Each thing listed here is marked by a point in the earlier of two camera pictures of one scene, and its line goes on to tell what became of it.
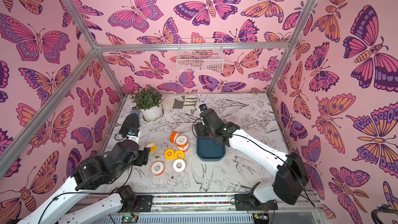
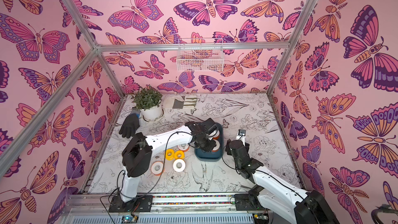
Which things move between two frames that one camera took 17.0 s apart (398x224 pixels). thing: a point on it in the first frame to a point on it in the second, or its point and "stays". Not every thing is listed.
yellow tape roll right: x=179 y=154 stays
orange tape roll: x=184 y=148 to x=215 y=149
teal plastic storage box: x=207 y=151 stays
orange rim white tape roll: x=157 y=168 stays
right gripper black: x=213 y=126 to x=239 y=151
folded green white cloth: x=180 y=102 stays
